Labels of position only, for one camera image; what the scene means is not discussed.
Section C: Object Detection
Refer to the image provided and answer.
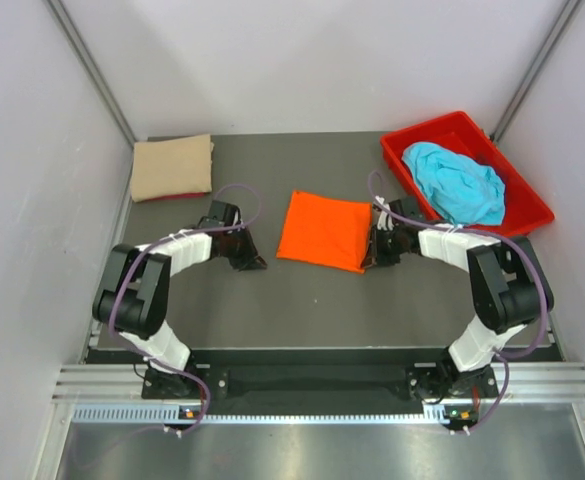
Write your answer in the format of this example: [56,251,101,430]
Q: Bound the blue t shirt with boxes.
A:
[402,142,506,226]

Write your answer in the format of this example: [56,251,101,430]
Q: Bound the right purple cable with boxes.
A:
[367,169,553,434]

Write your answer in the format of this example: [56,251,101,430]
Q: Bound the purple cable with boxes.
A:
[367,169,553,434]
[106,183,264,439]

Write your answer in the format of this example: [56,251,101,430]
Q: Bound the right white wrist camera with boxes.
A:
[374,195,428,229]

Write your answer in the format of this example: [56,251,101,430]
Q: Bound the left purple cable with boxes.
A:
[106,183,264,439]

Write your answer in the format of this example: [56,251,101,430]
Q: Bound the orange t shirt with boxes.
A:
[276,190,372,274]

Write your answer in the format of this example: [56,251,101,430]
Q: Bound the aluminium frame rail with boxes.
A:
[52,362,585,404]

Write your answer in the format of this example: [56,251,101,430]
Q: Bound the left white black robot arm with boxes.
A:
[92,227,267,398]

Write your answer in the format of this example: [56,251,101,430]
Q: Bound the grey slotted cable duct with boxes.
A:
[72,404,449,425]

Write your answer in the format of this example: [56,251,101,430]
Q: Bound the red plastic bin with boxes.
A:
[380,111,554,236]

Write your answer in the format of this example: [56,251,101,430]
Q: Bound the folded red t shirt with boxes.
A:
[143,192,208,202]

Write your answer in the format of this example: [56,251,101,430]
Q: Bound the folded beige t shirt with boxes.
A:
[129,134,214,203]

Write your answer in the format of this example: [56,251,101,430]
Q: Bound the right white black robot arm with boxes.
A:
[361,224,553,402]

